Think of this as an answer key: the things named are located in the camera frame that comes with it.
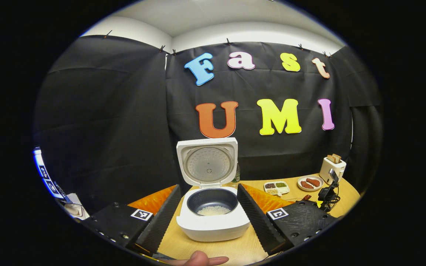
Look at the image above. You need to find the white panel with blue edge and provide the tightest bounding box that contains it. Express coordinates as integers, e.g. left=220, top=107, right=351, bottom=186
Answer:
left=33, top=147, right=67, bottom=203

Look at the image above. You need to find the round white plate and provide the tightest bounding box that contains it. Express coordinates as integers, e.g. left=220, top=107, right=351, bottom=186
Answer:
left=297, top=175, right=324, bottom=192

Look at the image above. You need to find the white toaster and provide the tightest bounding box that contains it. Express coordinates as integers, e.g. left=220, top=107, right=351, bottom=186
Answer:
left=319, top=154, right=347, bottom=185

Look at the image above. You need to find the white rice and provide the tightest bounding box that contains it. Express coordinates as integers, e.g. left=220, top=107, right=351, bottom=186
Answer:
left=197, top=205, right=231, bottom=216

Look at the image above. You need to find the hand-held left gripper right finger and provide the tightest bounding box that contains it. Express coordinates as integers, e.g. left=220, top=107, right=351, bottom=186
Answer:
left=236, top=183, right=341, bottom=256

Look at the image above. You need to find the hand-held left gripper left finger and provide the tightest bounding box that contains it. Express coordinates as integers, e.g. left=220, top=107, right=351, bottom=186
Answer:
left=81, top=184, right=183, bottom=258

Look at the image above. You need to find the white device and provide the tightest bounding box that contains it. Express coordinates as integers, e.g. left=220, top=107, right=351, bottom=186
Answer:
left=63, top=193, right=90, bottom=221

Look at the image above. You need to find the white rice cooker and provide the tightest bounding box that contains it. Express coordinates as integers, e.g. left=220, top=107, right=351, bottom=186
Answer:
left=176, top=137, right=251, bottom=242

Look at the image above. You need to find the white divided grain dish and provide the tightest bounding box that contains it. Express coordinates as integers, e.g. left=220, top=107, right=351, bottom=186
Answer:
left=264, top=181, right=290, bottom=196

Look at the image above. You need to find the black backdrop cloth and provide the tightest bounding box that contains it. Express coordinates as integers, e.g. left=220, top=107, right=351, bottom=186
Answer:
left=32, top=35, right=383, bottom=215

